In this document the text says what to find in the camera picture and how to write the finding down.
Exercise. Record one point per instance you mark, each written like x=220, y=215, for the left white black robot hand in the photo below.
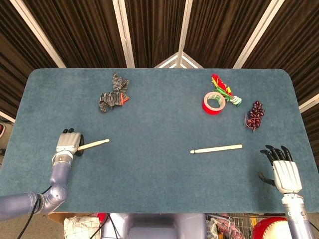
x=67, y=142

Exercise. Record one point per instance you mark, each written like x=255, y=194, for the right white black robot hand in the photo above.
x=286, y=174

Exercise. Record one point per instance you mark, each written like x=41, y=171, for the pale wooden drumstick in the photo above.
x=216, y=149
x=96, y=144

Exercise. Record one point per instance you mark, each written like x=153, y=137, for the left lavender robot arm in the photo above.
x=58, y=174

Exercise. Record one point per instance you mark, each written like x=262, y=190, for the red and white ball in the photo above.
x=269, y=229

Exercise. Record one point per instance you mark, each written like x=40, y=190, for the grey striped knit glove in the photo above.
x=112, y=98

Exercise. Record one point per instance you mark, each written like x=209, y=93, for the purple plastic grape bunch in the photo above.
x=255, y=115

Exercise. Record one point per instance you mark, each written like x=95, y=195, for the brown cardboard box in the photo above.
x=56, y=217

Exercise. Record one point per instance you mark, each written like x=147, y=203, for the white grid pattern bag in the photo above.
x=79, y=229

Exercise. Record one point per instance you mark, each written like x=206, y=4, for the brown curtain screen panel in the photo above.
x=294, y=49
x=82, y=32
x=219, y=32
x=157, y=30
x=22, y=62

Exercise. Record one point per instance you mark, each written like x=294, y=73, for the blue felt table cover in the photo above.
x=159, y=174

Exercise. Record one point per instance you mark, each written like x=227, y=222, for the red tape roll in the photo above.
x=210, y=110

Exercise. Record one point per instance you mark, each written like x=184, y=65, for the red feather shuttlecock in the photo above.
x=219, y=81

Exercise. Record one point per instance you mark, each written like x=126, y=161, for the lavender robot torso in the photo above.
x=154, y=226

